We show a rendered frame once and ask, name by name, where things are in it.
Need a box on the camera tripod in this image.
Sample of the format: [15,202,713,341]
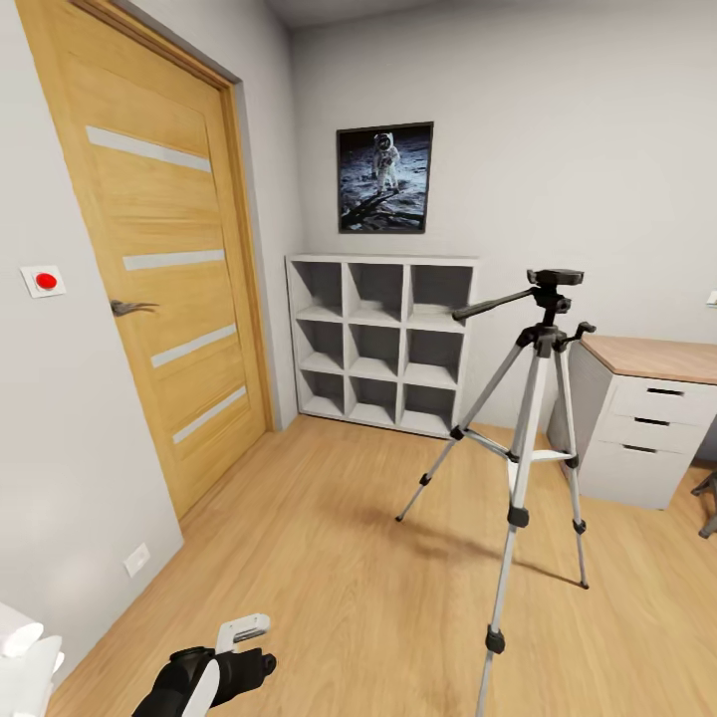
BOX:
[396,269,596,717]

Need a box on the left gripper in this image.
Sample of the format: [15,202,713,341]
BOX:
[216,648,277,706]

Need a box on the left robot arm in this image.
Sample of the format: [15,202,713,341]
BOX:
[131,613,277,717]

